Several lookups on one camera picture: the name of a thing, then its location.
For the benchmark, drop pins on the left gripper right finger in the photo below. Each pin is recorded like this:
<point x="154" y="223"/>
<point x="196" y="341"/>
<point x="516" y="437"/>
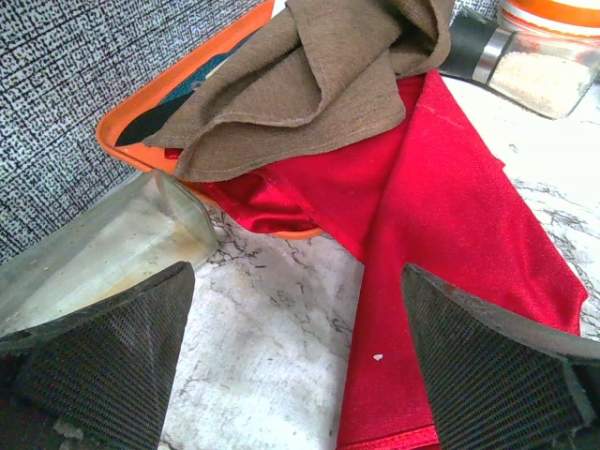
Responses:
<point x="495" y="379"/>

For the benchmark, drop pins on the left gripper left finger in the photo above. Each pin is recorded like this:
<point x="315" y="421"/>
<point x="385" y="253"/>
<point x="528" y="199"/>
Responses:
<point x="105" y="370"/>

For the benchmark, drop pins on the red cloth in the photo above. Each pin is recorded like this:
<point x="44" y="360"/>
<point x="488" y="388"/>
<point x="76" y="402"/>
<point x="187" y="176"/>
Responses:
<point x="427" y="192"/>

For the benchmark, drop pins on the orange tray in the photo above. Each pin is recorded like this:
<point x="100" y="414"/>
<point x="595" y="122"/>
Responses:
<point x="116" y="120"/>

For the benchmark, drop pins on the pepper grinder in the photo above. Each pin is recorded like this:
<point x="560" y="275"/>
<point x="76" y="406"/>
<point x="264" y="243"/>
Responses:
<point x="546" y="75"/>

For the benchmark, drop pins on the brown cloth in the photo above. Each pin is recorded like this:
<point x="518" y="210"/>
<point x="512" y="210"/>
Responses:
<point x="318" y="76"/>

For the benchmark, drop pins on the white orange bowl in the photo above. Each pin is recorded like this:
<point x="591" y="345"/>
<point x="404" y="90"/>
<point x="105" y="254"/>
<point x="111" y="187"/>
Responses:
<point x="572" y="19"/>

